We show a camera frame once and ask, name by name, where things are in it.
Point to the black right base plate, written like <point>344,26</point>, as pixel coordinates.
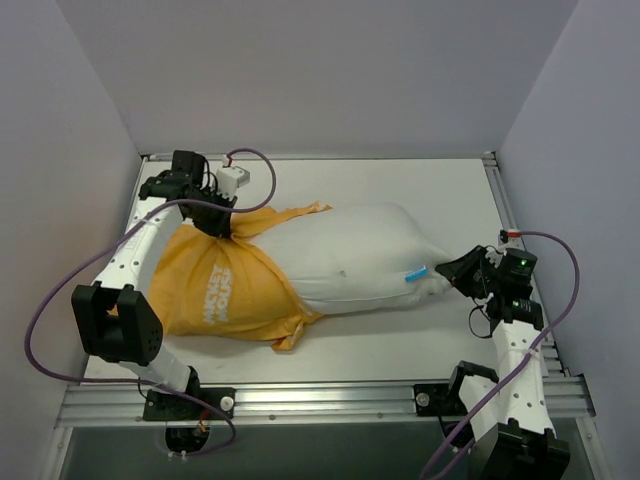
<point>430,399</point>

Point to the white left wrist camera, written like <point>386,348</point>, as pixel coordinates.
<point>230,178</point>

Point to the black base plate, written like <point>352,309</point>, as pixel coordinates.
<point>164,407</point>
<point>430,399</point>

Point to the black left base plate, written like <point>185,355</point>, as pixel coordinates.
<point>164,407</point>

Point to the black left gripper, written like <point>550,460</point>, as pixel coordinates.
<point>208,211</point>

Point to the orange Mickey Mouse pillowcase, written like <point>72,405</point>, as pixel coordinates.
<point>229,287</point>

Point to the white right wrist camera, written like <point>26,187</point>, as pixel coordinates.
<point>510,239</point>

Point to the aluminium front rail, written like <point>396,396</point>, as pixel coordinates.
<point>255,404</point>

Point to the white pillow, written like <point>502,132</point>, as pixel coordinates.
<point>355,259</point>

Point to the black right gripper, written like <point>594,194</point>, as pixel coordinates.
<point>473,272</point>

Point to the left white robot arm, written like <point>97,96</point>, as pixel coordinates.
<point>114,317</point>

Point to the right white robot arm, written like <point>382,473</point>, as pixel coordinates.
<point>513,436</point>

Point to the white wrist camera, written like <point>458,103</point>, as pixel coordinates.
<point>230,178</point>
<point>510,239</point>

